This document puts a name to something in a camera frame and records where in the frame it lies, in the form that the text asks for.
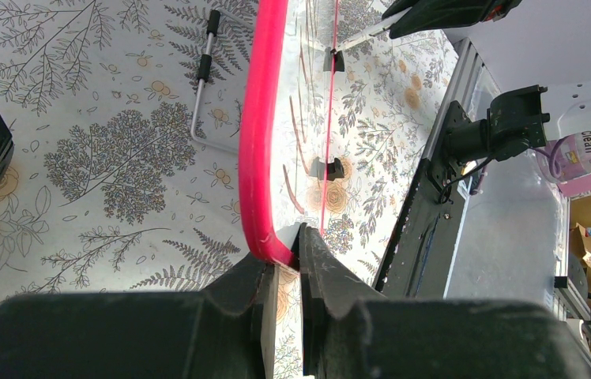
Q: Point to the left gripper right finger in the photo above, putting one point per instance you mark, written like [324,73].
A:
[352,331]

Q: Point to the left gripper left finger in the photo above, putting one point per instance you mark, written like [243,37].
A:
[225,330]

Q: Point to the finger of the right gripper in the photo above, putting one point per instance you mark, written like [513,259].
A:
[425,15]

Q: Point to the pink framed whiteboard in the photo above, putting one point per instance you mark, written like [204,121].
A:
[286,124]

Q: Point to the whiteboard marker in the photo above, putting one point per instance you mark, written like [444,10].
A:
[370,32]

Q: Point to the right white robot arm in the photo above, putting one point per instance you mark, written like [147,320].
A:
[515,121]

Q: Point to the metal whiteboard kickstand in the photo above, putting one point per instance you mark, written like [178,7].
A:
[205,69]

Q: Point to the pink cleaner bottle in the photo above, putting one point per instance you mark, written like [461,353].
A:
[567,163]

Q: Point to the floral patterned table mat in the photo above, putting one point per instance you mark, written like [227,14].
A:
[108,192]

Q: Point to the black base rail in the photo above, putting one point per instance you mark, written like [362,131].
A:
[418,260]

